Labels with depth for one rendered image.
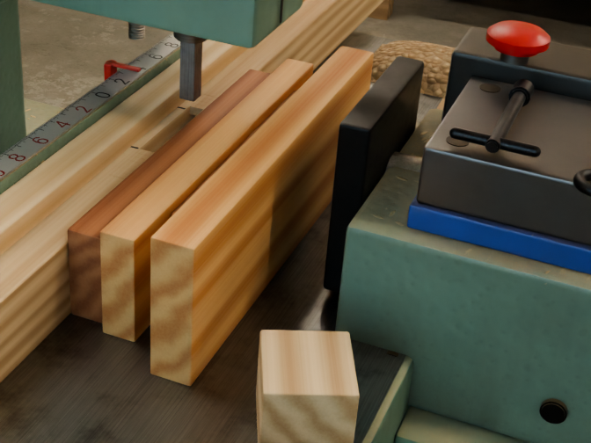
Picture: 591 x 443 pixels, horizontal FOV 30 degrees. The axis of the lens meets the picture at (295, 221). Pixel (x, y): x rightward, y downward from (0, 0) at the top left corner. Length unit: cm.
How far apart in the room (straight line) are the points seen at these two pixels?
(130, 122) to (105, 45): 257
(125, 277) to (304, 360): 9
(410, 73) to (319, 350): 16
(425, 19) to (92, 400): 307
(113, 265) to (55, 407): 7
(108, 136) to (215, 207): 12
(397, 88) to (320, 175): 8
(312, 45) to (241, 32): 23
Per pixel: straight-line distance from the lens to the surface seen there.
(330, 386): 43
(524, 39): 53
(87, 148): 56
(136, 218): 49
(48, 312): 51
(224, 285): 48
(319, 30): 77
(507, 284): 48
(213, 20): 55
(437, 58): 78
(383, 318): 50
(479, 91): 53
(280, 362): 44
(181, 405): 47
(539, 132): 50
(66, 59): 306
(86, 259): 50
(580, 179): 45
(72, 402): 48
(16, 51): 79
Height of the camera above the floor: 121
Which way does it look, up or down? 31 degrees down
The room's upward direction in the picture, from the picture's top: 5 degrees clockwise
